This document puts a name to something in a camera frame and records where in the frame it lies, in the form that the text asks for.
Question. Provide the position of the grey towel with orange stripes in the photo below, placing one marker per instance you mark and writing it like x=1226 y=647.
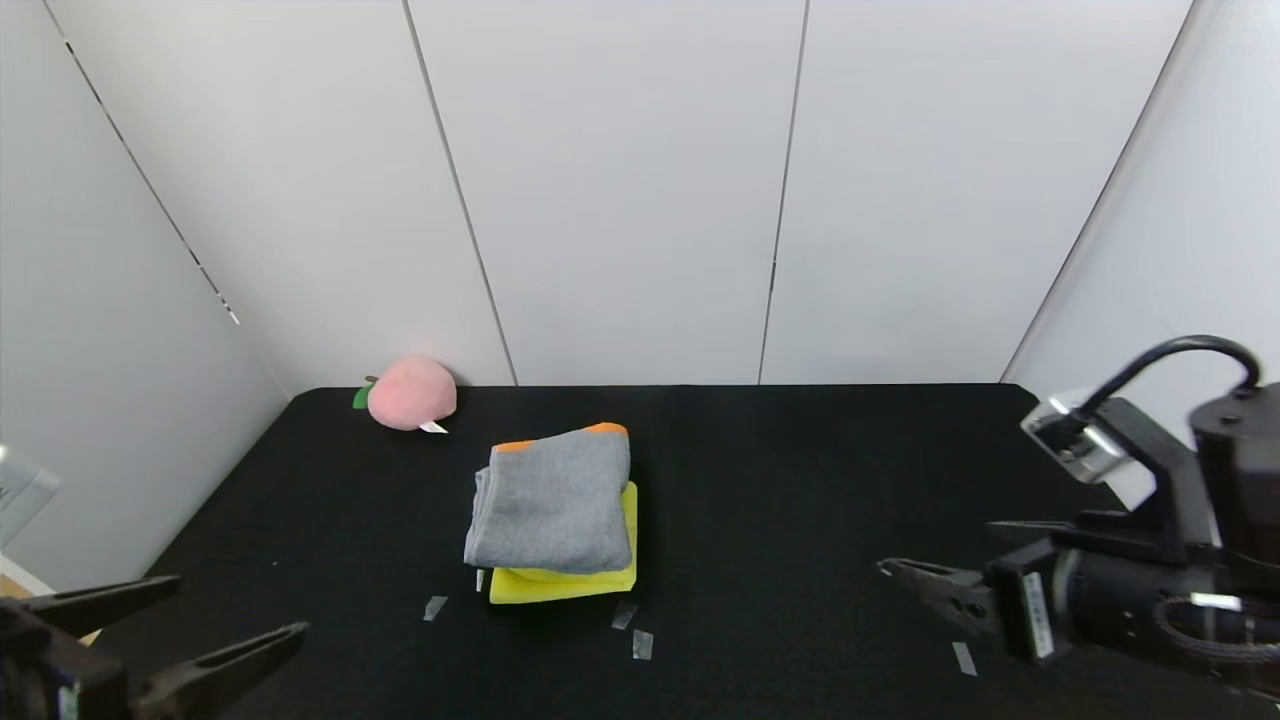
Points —
x=555 y=500

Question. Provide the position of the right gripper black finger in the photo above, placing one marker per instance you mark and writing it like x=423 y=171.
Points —
x=935 y=590
x=1040 y=526

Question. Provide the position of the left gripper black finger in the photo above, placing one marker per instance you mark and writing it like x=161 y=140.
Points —
x=100 y=603
x=215 y=670

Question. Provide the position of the clear tape piece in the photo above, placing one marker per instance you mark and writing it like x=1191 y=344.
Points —
x=623 y=615
x=642 y=645
x=433 y=608
x=965 y=660

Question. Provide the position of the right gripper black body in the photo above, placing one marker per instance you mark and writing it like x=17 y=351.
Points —
x=1030 y=610

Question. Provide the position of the yellow microfibre towel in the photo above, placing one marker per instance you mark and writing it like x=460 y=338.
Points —
x=570 y=585

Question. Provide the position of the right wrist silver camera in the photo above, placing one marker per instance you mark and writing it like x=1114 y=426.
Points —
x=1075 y=440

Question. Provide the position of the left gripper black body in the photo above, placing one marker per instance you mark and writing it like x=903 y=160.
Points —
x=62 y=690

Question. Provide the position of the pink peach plush toy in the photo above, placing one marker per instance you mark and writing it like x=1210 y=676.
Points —
x=412 y=395

